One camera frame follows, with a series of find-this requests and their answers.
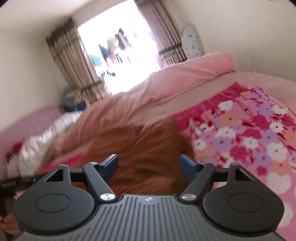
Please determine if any brown padded jacket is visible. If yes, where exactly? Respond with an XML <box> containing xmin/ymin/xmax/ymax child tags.
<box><xmin>78</xmin><ymin>118</ymin><xmax>194</xmax><ymax>196</ymax></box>

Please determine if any pile of bags and clothes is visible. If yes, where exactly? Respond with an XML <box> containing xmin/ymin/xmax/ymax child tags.
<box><xmin>60</xmin><ymin>86</ymin><xmax>86</xmax><ymax>113</ymax></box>

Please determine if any left hand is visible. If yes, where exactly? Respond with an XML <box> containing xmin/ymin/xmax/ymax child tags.
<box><xmin>0</xmin><ymin>213</ymin><xmax>21</xmax><ymax>235</ymax></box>

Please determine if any white floral duvet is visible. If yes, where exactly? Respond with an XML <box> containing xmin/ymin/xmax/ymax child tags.
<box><xmin>18</xmin><ymin>111</ymin><xmax>82</xmax><ymax>176</ymax></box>

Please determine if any red garment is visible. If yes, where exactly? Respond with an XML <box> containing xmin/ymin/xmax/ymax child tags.
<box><xmin>5</xmin><ymin>141</ymin><xmax>25</xmax><ymax>162</ymax></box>

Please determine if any purple quilted headboard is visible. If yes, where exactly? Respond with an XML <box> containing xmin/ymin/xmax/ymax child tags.
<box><xmin>1</xmin><ymin>105</ymin><xmax>64</xmax><ymax>179</ymax></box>

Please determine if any pink polka dot blanket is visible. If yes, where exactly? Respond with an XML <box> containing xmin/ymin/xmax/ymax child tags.
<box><xmin>266</xmin><ymin>170</ymin><xmax>295</xmax><ymax>240</ymax></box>

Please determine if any pink floral blanket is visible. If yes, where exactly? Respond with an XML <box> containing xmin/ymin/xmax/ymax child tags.
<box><xmin>34</xmin><ymin>81</ymin><xmax>296</xmax><ymax>186</ymax></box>

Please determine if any pink quilt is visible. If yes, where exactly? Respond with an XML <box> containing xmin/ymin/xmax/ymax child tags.
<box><xmin>53</xmin><ymin>53</ymin><xmax>237</xmax><ymax>156</ymax></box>

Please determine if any left striped curtain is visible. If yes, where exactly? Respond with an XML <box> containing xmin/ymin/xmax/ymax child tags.
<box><xmin>46</xmin><ymin>18</ymin><xmax>108</xmax><ymax>104</ymax></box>

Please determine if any striped curtain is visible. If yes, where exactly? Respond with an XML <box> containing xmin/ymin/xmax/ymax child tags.
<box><xmin>135</xmin><ymin>1</ymin><xmax>187</xmax><ymax>67</ymax></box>
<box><xmin>46</xmin><ymin>18</ymin><xmax>108</xmax><ymax>104</ymax></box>

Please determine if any hanging laundry outside window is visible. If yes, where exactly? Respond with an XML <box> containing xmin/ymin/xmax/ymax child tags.
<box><xmin>88</xmin><ymin>28</ymin><xmax>131</xmax><ymax>78</ymax></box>

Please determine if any right striped curtain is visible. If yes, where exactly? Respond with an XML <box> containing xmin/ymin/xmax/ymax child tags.
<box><xmin>135</xmin><ymin>1</ymin><xmax>187</xmax><ymax>67</ymax></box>

